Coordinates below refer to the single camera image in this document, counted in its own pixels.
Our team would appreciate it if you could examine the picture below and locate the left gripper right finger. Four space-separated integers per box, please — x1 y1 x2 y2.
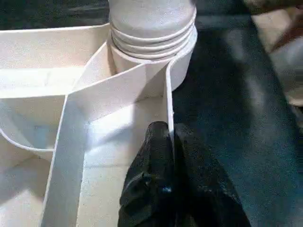
173 124 251 227

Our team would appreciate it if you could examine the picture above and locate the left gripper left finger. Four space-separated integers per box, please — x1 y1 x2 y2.
117 121 177 227

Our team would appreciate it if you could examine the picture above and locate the white plastic table top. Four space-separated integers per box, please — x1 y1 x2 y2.
0 24 198 227

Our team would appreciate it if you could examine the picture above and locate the white plastic table leg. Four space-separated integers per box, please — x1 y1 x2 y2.
108 0 197 60

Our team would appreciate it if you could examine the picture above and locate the black work mat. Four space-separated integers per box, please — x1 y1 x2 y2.
0 0 303 227

